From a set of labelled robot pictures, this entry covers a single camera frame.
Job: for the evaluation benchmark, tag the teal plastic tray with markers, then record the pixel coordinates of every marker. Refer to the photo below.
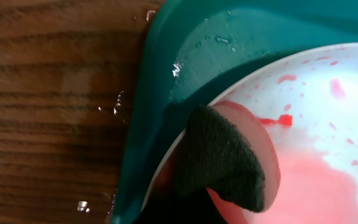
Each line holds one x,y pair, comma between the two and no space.
196,50

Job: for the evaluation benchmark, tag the light blue plate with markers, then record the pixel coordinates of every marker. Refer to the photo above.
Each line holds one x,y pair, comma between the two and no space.
308,104

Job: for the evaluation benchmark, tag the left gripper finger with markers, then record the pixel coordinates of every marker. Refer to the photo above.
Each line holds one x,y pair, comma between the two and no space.
196,208

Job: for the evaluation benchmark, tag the dark green sponge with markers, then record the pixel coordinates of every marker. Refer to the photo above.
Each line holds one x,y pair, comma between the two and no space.
226,149

